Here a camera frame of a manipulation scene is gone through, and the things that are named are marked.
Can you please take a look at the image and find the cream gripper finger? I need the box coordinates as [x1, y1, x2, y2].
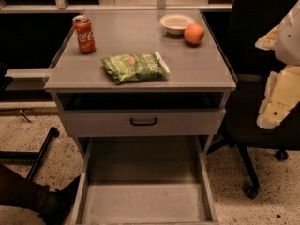
[255, 26, 278, 51]
[256, 65, 300, 129]

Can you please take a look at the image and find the green jalapeno chip bag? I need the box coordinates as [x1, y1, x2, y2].
[100, 51, 170, 83]

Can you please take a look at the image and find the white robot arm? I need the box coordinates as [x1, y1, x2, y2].
[255, 0, 300, 129]

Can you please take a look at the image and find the grey drawer cabinet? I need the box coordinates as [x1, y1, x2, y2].
[45, 9, 235, 225]

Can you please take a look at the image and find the open middle drawer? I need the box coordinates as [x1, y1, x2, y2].
[70, 136, 219, 225]

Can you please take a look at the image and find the closed top drawer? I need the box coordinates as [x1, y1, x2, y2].
[60, 109, 226, 137]

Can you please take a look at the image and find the black office chair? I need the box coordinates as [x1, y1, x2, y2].
[205, 0, 300, 201]

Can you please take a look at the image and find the orange fruit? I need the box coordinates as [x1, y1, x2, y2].
[184, 23, 205, 45]

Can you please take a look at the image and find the white paper bowl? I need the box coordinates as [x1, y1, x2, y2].
[160, 14, 195, 36]

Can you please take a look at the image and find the orange coca-cola soda can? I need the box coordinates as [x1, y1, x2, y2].
[72, 15, 96, 53]

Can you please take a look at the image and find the black chair base leg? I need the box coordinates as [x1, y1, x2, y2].
[0, 127, 60, 180]

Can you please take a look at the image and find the person's dark shoe and leg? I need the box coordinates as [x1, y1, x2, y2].
[0, 164, 80, 225]

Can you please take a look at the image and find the black drawer handle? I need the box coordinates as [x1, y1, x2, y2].
[130, 117, 158, 127]

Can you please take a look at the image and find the metal window frame rail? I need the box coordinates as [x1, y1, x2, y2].
[0, 0, 233, 15]

